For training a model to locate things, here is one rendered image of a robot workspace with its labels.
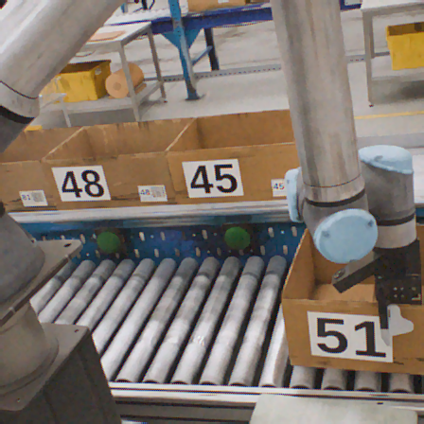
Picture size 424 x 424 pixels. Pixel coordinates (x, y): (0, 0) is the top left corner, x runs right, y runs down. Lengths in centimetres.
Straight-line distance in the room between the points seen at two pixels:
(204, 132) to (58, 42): 109
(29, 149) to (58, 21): 137
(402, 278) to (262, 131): 92
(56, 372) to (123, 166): 92
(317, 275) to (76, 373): 73
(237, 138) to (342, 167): 111
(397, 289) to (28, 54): 72
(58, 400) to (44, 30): 52
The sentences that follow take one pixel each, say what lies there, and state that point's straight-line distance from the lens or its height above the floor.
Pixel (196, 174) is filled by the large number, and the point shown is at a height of 98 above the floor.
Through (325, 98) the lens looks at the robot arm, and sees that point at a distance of 80.
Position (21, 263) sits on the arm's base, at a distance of 84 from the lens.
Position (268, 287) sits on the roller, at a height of 75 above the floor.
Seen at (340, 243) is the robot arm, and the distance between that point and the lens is 87.
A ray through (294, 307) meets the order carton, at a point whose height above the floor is 90.
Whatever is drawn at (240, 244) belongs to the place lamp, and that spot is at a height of 79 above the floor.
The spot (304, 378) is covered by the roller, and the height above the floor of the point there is 75.
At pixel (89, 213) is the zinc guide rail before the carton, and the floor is 89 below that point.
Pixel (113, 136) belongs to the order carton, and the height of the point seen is 101.
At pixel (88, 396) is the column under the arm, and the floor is 99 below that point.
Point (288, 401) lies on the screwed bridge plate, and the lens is 122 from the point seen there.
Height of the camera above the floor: 161
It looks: 27 degrees down
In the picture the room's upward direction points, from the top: 10 degrees counter-clockwise
